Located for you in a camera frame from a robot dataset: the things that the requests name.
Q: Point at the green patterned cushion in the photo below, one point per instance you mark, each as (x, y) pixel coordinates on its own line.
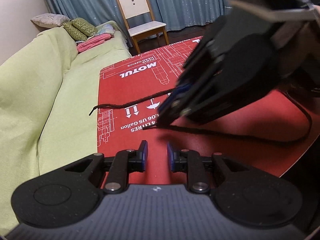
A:
(76, 34)
(84, 26)

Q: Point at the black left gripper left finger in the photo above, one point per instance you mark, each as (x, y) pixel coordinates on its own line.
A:
(71, 193)

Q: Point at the pink folded cloth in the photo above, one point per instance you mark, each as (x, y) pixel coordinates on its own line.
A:
(93, 42)

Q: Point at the blue curtain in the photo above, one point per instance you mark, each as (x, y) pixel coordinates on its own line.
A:
(177, 14)

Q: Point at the dark brown shoelace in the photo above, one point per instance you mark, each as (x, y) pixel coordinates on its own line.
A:
(201, 131)

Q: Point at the grey pillow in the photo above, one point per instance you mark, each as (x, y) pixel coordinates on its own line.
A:
(50, 20)

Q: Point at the red printed cardboard sheet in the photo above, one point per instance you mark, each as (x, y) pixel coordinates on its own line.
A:
(271, 117)

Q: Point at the white wooden chair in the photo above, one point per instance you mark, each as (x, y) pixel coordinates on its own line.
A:
(133, 8)

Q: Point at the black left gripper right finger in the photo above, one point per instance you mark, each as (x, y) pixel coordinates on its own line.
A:
(244, 194)

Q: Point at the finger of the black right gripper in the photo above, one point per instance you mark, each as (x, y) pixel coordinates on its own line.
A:
(218, 39)
(243, 75)

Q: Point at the green covered sofa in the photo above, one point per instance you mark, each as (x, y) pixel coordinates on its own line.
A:
(48, 90)

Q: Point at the light blue folded cloth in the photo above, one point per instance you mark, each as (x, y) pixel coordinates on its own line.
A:
(106, 29)

